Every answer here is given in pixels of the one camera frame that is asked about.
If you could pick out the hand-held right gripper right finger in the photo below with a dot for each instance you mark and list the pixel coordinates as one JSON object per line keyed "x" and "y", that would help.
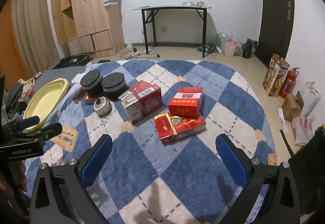
{"x": 231, "y": 160}

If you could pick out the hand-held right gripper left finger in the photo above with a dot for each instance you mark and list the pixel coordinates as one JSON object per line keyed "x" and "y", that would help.
{"x": 97, "y": 158}

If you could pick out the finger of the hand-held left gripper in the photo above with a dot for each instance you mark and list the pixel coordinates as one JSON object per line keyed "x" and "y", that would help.
{"x": 50, "y": 129}
{"x": 30, "y": 121}

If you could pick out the yellow plastic basin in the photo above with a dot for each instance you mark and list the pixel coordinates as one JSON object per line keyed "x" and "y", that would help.
{"x": 43, "y": 102}

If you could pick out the small red gold packet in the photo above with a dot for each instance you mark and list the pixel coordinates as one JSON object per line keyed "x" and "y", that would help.
{"x": 88, "y": 99}

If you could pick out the black foam disc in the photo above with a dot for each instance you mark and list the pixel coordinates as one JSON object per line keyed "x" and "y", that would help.
{"x": 91, "y": 82}
{"x": 113, "y": 85}

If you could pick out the red carton with gold stripe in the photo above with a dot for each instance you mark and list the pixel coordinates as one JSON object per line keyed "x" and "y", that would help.
{"x": 177, "y": 127}

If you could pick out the red and silver carton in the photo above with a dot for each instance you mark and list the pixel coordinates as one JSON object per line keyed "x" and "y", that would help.
{"x": 142, "y": 102}

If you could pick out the red box with white label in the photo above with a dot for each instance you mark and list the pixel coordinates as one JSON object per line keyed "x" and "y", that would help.
{"x": 185, "y": 102}

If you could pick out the dark green clothing pile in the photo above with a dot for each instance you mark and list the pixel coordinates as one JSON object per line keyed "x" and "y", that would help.
{"x": 15, "y": 99}

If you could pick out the beige cloth bag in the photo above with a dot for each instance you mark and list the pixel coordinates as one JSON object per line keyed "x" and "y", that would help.
{"x": 28, "y": 87}

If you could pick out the small red box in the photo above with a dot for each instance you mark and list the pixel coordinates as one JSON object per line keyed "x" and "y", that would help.
{"x": 37, "y": 75}

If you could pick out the grey bed sheet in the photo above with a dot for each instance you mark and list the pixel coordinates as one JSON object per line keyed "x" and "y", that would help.
{"x": 55, "y": 74}

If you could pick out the blue white checked blanket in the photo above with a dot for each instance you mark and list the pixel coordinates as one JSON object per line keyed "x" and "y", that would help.
{"x": 177, "y": 175}

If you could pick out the white paper sheet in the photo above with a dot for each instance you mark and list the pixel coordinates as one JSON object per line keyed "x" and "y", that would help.
{"x": 283, "y": 118}

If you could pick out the black open case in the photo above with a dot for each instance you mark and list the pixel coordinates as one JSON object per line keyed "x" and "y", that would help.
{"x": 72, "y": 61}

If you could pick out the white red plastic bag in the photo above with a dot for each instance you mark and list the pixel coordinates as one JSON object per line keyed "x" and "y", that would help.
{"x": 302, "y": 130}

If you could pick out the brown cardboard box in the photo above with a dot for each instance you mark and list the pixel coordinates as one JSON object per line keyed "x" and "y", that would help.
{"x": 290, "y": 108}

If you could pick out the dark garment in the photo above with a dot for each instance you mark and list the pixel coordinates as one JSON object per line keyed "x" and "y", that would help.
{"x": 309, "y": 170}

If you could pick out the orange curtain panel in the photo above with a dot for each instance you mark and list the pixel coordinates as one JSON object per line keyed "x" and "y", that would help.
{"x": 11, "y": 44}

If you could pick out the printed cardboard box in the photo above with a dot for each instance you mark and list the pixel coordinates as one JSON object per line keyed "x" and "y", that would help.
{"x": 275, "y": 77}

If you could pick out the red fire extinguisher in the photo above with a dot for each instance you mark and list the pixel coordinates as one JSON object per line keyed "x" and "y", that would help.
{"x": 288, "y": 84}

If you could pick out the beige curtain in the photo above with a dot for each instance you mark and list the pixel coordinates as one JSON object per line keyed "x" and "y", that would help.
{"x": 33, "y": 16}

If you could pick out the white power strip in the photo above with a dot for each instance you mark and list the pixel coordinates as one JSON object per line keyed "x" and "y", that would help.
{"x": 132, "y": 53}

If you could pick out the green plastic bag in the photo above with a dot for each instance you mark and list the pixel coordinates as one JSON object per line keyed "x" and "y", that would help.
{"x": 238, "y": 50}

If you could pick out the pink paper bag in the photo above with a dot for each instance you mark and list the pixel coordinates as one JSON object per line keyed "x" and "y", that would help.
{"x": 230, "y": 47}

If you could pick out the black bag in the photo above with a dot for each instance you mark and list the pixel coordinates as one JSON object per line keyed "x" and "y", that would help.
{"x": 248, "y": 49}

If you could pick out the dark checked cloth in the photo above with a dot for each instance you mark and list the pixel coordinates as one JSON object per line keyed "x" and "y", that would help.
{"x": 207, "y": 47}

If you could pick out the light green bag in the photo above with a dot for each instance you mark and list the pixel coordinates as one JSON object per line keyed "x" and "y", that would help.
{"x": 222, "y": 41}

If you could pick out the wooden wardrobe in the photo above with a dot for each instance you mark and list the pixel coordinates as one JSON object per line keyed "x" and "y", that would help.
{"x": 88, "y": 11}

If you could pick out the dark door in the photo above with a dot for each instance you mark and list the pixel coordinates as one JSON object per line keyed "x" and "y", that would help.
{"x": 275, "y": 11}

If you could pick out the clear glass container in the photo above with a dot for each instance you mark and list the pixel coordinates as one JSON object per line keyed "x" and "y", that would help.
{"x": 193, "y": 3}

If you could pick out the black folding table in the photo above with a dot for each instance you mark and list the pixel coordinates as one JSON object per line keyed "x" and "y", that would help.
{"x": 175, "y": 8}

